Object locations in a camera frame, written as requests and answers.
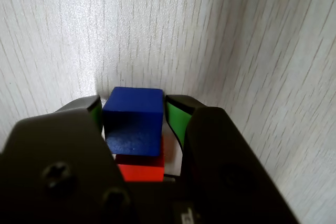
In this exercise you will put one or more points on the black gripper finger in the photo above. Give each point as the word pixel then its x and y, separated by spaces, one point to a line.
pixel 57 155
pixel 218 142

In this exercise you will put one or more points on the red wooden cube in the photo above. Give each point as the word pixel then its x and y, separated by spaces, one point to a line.
pixel 141 172

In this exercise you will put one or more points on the blue wooden cube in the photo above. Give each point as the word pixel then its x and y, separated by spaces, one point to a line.
pixel 134 119

